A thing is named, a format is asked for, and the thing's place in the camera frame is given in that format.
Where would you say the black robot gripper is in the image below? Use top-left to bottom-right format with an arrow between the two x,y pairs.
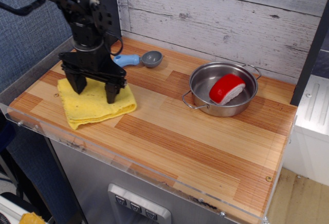
59,46 -> 126,104

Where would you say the yellow cloth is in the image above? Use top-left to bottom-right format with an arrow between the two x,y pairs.
57,78 -> 137,130

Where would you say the blue and grey spoon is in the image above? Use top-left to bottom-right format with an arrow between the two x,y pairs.
113,50 -> 163,68

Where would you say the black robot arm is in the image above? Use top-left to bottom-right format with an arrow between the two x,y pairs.
49,0 -> 126,104

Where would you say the stainless steel cabinet front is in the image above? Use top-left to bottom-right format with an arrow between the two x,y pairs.
51,140 -> 231,223

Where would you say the clear acrylic table guard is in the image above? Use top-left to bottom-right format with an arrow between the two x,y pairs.
1,41 -> 297,223

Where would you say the silver button panel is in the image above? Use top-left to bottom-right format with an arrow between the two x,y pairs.
107,183 -> 172,223

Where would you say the red and white sushi toy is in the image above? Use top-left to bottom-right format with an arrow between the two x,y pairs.
209,73 -> 246,105

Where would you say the white appliance at right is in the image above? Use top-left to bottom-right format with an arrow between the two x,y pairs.
283,75 -> 328,185

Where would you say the dark vertical post left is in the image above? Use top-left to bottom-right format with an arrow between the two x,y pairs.
95,0 -> 122,40

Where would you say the dark vertical post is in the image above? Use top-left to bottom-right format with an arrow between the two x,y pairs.
95,0 -> 122,40
290,1 -> 328,106

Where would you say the dark vertical post right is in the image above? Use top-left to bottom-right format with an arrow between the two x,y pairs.
290,1 -> 328,106

